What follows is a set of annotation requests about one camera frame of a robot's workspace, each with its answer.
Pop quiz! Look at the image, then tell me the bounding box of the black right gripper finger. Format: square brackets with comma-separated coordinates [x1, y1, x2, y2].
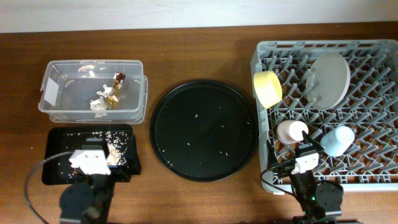
[266, 140, 278, 165]
[302, 131, 323, 152]

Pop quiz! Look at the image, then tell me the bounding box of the pink plastic cup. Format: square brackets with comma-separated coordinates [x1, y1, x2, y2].
[277, 120, 308, 144]

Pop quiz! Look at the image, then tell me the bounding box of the light blue plastic cup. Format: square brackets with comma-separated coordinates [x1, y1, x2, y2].
[320, 126, 355, 157]

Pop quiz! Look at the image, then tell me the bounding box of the yellow bowl with food scraps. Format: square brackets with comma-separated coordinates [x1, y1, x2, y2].
[253, 71, 282, 109]

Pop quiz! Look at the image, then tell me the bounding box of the grey round plate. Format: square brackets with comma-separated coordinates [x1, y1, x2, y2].
[305, 52, 351, 110]

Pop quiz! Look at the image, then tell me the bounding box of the white tissue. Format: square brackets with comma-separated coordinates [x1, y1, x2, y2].
[90, 84, 114, 118]

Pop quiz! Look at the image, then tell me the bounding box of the gold brown snack wrapper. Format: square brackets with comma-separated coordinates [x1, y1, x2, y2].
[105, 72, 126, 110]

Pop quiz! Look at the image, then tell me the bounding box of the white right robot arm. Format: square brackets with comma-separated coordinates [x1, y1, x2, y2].
[261, 131, 344, 223]

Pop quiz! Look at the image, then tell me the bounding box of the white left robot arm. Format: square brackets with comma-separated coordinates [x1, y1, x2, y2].
[59, 146, 141, 223]

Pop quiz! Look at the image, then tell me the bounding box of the grey plastic dishwasher rack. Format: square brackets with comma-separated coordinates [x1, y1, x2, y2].
[251, 40, 397, 192]

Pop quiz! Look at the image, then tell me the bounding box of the pile of food scraps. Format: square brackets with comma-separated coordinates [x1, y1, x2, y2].
[106, 143, 121, 166]

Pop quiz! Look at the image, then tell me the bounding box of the black rectangular tray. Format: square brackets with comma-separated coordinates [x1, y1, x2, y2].
[42, 124, 141, 185]

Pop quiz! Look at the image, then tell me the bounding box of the black object at bottom edge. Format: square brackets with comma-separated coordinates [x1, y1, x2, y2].
[292, 217, 363, 224]

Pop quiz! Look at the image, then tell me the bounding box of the round black serving tray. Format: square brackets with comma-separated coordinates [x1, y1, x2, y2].
[149, 80, 259, 182]

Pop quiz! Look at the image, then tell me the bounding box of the clear plastic bin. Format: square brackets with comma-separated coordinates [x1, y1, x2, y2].
[38, 60, 148, 124]

